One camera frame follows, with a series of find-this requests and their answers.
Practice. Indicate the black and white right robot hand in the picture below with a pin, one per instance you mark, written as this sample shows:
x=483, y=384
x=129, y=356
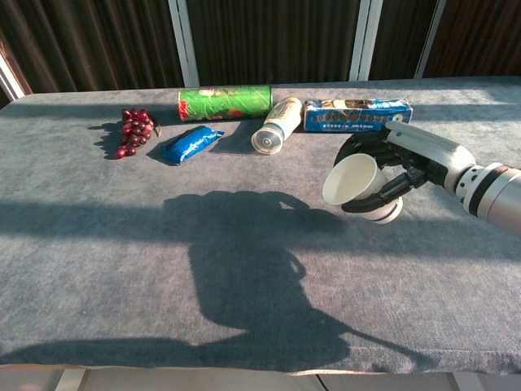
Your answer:
x=431, y=159

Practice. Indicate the white paper cup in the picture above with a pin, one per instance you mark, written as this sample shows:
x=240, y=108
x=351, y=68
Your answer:
x=352, y=179

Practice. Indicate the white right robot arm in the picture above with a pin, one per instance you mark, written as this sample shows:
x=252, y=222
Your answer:
x=496, y=195

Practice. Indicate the blue cookie box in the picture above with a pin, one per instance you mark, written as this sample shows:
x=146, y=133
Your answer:
x=350, y=118

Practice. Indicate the cream plastic bottle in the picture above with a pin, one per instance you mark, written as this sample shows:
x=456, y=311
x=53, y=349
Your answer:
x=277, y=126

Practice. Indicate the green chips can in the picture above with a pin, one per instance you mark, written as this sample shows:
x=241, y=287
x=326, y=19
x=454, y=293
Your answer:
x=226, y=104

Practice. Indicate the blue snack packet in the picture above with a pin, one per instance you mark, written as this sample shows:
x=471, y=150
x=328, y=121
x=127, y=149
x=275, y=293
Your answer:
x=189, y=144

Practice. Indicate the red grape bunch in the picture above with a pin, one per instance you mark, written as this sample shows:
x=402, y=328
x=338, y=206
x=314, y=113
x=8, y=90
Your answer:
x=136, y=130

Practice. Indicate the grey-blue tablecloth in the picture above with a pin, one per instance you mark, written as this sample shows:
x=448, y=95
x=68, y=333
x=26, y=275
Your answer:
x=102, y=244

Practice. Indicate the white window post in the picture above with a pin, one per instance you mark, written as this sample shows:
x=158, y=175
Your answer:
x=10, y=81
x=184, y=40
x=366, y=38
x=430, y=36

